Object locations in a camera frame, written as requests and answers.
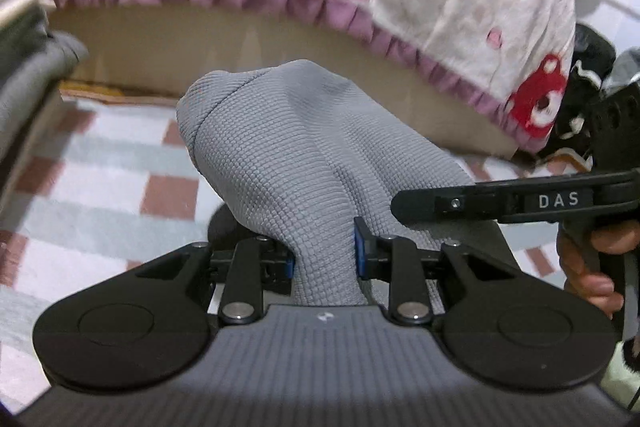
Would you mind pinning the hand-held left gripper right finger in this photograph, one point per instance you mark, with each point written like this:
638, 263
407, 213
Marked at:
359, 252

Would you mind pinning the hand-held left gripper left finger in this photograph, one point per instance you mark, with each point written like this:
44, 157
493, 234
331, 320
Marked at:
289, 268

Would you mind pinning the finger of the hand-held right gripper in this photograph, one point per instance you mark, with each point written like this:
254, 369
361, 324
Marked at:
425, 206

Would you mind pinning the grey waffle knit shirt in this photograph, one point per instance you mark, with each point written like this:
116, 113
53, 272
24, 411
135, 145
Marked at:
300, 157

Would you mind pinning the person's right hand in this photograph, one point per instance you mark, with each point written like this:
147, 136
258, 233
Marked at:
592, 288

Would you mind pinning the black and white fuzzy garment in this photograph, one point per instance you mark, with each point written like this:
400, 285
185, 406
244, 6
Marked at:
590, 52

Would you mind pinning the plaid mat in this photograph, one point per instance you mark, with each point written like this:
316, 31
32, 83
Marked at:
100, 207

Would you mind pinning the light green cloth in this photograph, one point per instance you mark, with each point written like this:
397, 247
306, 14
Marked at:
620, 377

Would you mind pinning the yellow strip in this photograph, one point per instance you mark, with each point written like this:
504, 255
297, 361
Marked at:
95, 89

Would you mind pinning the dark grey cloth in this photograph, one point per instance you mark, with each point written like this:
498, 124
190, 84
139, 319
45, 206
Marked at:
30, 72

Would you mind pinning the beige bed frame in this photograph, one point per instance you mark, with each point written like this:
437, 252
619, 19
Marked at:
150, 47

